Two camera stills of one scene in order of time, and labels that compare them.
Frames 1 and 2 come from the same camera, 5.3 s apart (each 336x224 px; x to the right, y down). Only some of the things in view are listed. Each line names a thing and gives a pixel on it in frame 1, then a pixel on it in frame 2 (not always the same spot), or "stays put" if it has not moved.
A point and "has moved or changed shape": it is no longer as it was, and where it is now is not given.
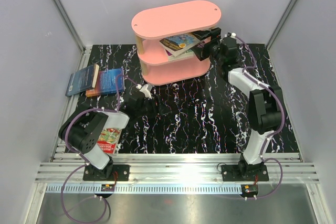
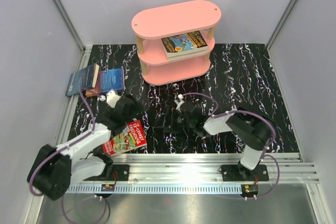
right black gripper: (212, 33) to (171, 113)
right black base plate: (244, 172) stays put
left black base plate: (91, 173) stays put
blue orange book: (106, 83) stays put
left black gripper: (163, 109) to (137, 107)
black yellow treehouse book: (177, 44) has moved or changed shape
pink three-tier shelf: (149, 27) stays put
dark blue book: (82, 80) stays put
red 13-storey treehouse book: (107, 140) has moved or changed shape
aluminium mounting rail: (169, 173) stays put
